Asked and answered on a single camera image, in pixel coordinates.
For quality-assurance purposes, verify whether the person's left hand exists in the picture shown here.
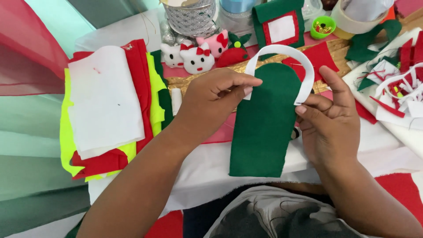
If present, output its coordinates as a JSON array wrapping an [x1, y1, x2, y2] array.
[[175, 68, 263, 139]]

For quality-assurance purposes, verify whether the person's right hand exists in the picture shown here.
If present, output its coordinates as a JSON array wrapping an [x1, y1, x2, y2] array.
[[294, 65, 361, 168]]

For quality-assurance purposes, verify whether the green arched felt piece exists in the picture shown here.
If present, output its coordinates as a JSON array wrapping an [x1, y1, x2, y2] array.
[[229, 62, 303, 178]]

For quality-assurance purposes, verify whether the white felt arch strip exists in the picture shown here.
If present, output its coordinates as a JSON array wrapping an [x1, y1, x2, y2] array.
[[243, 44, 315, 106]]

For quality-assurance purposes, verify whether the white thread spool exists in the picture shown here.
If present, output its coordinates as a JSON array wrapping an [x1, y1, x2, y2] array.
[[171, 88, 183, 116]]

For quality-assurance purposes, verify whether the pink cloth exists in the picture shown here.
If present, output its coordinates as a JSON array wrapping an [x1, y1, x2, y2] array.
[[161, 31, 334, 145]]

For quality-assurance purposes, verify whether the large white cat plush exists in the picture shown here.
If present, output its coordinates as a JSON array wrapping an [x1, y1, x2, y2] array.
[[179, 42, 215, 75]]

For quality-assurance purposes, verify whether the dark green felt sheet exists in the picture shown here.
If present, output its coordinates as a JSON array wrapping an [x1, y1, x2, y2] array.
[[150, 50, 174, 130]]

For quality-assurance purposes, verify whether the red felt strawberry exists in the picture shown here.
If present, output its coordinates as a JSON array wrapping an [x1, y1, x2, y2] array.
[[216, 31, 252, 69]]

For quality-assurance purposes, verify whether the small white cat plush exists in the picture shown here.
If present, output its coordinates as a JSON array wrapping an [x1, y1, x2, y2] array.
[[160, 41, 194, 69]]

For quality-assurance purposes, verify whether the pink cat plush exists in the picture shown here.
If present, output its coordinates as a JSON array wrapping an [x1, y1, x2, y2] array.
[[196, 29, 229, 59]]

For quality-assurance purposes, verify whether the red felt sheet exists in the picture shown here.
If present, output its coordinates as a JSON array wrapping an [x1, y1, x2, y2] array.
[[68, 39, 154, 180]]

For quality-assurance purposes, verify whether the heap of felt scraps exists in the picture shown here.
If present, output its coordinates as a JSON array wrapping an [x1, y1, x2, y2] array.
[[343, 28, 423, 130]]

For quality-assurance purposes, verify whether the cluster of silver baubles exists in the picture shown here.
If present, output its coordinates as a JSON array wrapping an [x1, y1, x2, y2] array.
[[159, 20, 186, 46]]

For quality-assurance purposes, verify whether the red felt square piece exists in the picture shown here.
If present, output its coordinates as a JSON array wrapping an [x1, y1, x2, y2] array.
[[282, 41, 340, 83]]

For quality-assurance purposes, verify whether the white cloth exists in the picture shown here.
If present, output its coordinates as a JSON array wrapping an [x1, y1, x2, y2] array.
[[74, 7, 423, 219]]

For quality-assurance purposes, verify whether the silver ribbon spool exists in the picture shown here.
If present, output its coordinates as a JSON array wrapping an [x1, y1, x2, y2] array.
[[162, 0, 217, 38]]

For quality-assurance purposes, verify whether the green felt cutout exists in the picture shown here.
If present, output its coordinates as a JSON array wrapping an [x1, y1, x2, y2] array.
[[345, 19, 403, 63]]

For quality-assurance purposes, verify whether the large red felt cloth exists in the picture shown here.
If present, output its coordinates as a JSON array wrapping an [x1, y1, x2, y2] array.
[[144, 172, 423, 238]]

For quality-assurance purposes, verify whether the green pin bowl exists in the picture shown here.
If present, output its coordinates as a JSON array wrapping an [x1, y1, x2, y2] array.
[[310, 15, 337, 40]]

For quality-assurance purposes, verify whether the blue ribbon spool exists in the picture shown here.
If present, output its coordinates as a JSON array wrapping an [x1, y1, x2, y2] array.
[[219, 0, 262, 14]]

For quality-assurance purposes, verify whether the white felt sheet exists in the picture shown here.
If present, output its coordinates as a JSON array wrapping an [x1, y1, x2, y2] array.
[[67, 46, 146, 161]]

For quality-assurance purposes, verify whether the heap of coloured pins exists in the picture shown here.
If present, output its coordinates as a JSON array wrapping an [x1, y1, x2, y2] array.
[[314, 21, 333, 34]]

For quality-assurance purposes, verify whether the beige tape roll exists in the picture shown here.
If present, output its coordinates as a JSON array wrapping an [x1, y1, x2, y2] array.
[[330, 0, 396, 40]]

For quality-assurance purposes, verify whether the person's patterned shirt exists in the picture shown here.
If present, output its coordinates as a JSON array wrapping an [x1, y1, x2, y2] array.
[[203, 185, 375, 238]]

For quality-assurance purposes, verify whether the clear plastic container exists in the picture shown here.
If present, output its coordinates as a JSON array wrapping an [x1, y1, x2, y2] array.
[[301, 0, 324, 20]]

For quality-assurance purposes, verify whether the neon yellow felt sheet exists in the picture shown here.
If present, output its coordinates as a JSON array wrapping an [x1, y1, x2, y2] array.
[[59, 52, 166, 182]]

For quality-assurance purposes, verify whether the red sheer fabric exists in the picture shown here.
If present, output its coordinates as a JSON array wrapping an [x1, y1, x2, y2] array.
[[0, 0, 70, 97]]

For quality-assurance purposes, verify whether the green sheer fabric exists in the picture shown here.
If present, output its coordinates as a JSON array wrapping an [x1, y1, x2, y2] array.
[[0, 0, 166, 238]]

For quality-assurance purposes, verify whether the green felt frame piece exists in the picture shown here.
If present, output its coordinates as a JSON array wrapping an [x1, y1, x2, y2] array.
[[252, 0, 305, 61]]

